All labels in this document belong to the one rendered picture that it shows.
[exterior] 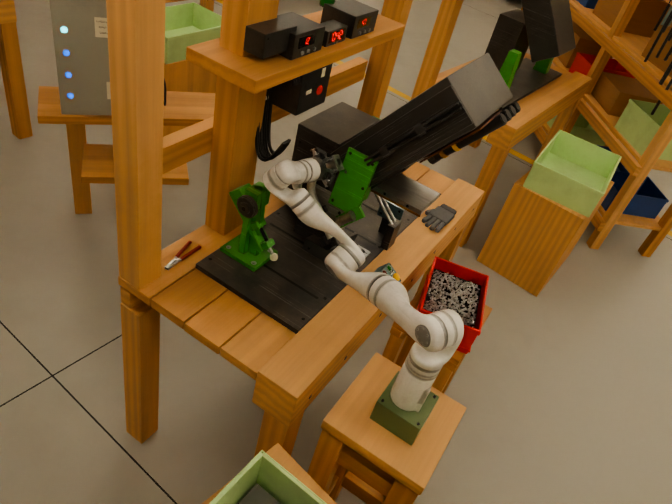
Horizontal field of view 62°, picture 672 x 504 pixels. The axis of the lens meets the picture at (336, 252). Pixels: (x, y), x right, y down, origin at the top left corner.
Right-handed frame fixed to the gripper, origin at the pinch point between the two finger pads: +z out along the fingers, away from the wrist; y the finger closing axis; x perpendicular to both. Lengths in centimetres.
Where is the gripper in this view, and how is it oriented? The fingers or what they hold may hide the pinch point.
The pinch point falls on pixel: (331, 165)
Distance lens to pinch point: 191.2
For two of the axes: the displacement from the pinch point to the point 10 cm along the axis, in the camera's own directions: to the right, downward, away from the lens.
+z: 4.6, -2.4, 8.5
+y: -3.4, -9.4, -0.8
